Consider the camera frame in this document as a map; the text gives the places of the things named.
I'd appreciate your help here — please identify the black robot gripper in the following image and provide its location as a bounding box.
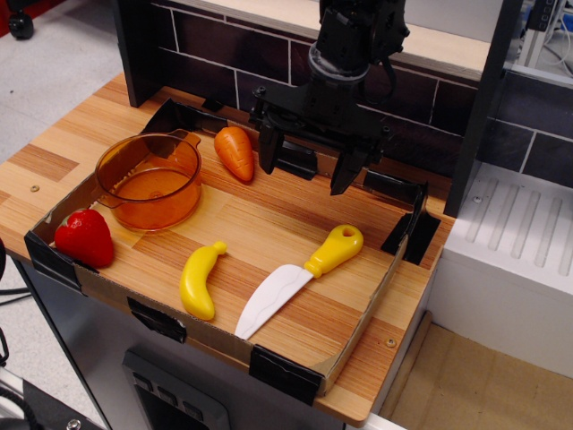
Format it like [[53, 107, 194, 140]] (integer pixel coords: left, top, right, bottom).
[[251, 43, 388, 195]]

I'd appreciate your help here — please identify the yellow toy banana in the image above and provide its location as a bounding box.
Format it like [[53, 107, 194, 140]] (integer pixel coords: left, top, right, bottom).
[[179, 241, 227, 321]]

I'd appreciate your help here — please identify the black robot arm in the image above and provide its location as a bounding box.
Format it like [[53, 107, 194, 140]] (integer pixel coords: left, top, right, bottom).
[[250, 1, 410, 195]]

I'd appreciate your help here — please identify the orange transparent plastic pot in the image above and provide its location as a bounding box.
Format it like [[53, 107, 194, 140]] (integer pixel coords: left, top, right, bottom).
[[95, 129, 201, 231]]

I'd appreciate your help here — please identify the orange toy carrot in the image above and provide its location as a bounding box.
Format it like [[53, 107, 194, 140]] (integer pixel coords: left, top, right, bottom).
[[214, 126, 254, 182]]

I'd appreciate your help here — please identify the yellow white toy knife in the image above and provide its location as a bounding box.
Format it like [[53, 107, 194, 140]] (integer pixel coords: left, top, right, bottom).
[[234, 224, 363, 340]]

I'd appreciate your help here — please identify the white toy sink drainboard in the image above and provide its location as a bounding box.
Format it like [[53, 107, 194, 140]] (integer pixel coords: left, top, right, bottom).
[[428, 164, 572, 376]]

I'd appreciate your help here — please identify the red toy strawberry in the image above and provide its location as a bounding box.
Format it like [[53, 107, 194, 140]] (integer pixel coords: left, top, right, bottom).
[[54, 209, 114, 268]]

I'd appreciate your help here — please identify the grey toy oven panel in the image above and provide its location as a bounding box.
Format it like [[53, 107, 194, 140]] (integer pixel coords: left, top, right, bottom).
[[123, 351, 230, 429]]

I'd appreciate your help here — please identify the black caster wheel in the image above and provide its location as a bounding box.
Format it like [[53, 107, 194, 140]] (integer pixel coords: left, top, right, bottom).
[[8, 10, 34, 40]]

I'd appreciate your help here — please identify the dark grey kitchen frame post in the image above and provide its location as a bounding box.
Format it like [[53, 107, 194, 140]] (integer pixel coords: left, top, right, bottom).
[[444, 0, 523, 218]]

